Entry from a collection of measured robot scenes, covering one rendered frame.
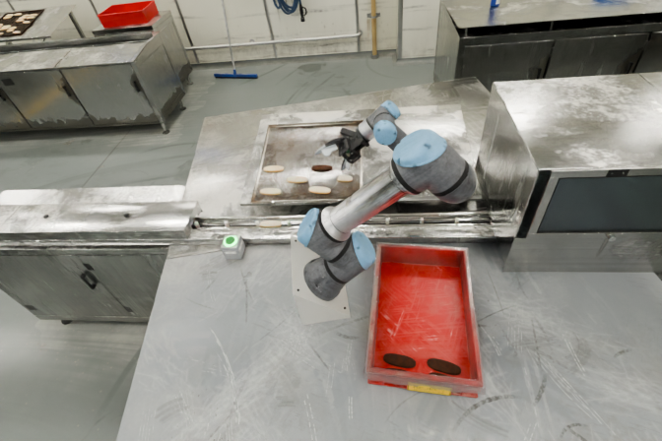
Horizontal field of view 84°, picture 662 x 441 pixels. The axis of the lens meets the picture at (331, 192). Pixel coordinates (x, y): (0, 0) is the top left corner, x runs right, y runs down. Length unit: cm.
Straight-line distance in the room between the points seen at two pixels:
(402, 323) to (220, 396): 62
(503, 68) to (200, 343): 267
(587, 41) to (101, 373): 372
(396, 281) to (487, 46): 205
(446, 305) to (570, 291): 43
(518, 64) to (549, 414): 241
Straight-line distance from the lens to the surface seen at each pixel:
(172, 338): 150
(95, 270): 217
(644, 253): 161
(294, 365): 131
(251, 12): 516
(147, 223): 178
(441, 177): 91
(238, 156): 213
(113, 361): 264
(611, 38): 334
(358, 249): 115
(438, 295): 140
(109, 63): 409
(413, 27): 474
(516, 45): 309
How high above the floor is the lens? 201
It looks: 43 degrees down
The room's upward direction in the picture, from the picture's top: 8 degrees counter-clockwise
